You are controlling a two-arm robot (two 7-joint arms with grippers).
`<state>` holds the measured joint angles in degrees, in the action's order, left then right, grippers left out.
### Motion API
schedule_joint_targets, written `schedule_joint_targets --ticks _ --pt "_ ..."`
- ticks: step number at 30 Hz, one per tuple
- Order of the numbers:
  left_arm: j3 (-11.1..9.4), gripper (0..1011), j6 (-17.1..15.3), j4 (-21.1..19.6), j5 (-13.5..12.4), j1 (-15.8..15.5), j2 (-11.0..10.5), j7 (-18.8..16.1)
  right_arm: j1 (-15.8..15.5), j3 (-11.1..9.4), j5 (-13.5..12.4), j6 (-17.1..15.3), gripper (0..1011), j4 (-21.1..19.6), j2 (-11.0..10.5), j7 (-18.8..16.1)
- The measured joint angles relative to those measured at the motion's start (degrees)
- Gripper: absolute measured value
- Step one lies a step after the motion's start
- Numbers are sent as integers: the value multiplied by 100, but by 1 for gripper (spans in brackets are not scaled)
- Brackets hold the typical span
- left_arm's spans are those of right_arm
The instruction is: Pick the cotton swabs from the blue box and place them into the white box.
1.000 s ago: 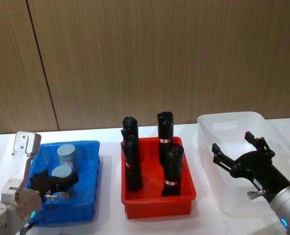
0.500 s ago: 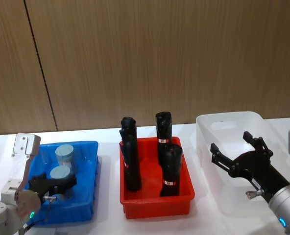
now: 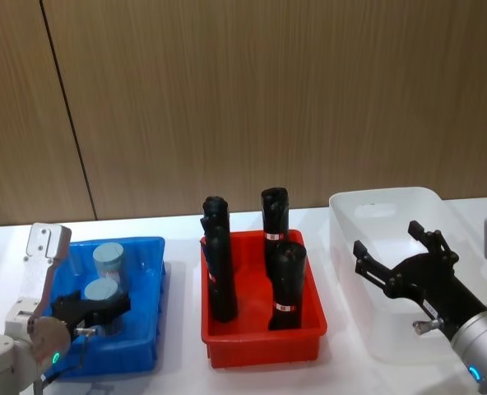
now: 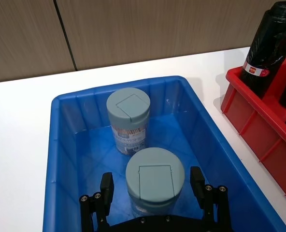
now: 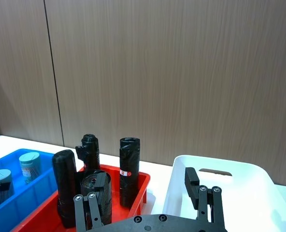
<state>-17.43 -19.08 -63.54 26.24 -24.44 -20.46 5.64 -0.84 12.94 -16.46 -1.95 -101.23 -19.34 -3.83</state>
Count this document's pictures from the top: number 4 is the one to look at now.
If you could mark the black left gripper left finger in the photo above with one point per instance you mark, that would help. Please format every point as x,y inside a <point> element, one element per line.
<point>106,191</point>

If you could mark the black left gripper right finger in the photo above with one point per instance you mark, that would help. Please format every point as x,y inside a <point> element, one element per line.
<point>198,186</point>

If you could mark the grey-blue lidded canister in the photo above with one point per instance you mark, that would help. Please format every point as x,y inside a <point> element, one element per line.
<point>128,113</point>
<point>155,174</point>

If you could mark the blue plastic bin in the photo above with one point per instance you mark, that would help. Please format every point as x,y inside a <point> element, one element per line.
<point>201,135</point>

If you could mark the red plastic bin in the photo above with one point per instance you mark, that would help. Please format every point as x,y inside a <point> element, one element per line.
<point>254,125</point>

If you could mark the black bag roll with label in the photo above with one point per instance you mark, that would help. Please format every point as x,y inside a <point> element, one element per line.
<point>263,46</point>

